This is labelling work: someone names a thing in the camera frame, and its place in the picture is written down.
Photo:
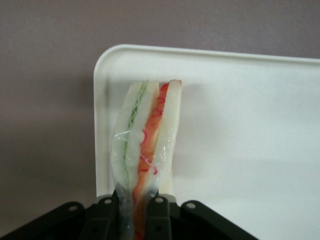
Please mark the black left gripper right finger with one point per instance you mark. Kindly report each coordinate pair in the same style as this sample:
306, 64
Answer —
157, 220

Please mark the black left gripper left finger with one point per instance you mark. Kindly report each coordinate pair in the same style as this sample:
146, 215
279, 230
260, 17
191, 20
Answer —
100, 220

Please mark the triangle sandwich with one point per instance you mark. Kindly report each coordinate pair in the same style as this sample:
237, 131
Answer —
140, 140

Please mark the cream plastic tray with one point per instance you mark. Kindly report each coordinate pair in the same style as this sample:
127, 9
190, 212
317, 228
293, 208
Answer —
237, 112

